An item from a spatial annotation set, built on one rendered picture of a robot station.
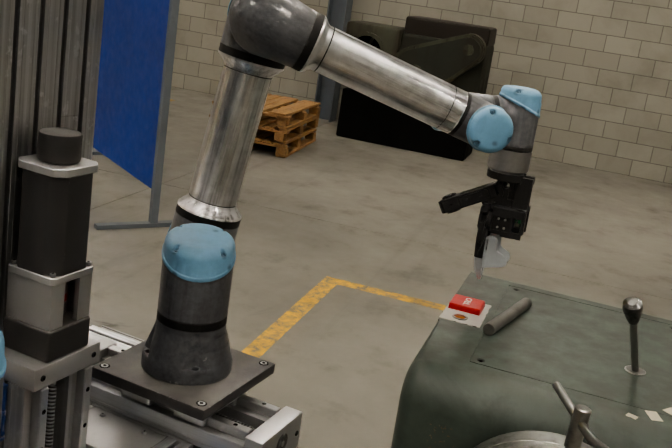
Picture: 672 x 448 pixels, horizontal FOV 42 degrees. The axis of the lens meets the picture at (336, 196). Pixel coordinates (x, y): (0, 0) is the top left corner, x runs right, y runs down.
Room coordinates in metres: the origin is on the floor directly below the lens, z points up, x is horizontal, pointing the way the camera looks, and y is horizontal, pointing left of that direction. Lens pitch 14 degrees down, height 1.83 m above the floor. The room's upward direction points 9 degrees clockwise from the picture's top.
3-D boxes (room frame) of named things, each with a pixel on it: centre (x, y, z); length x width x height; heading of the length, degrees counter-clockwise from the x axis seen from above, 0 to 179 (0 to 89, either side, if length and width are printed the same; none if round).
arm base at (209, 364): (1.37, 0.21, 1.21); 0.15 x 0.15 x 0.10
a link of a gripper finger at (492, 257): (1.57, -0.30, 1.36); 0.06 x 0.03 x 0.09; 72
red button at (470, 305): (1.60, -0.28, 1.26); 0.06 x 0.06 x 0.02; 73
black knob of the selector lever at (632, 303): (1.35, -0.50, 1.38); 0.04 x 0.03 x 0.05; 163
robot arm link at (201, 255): (1.38, 0.21, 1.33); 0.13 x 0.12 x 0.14; 9
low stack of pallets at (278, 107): (9.23, 0.85, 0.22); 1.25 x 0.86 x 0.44; 167
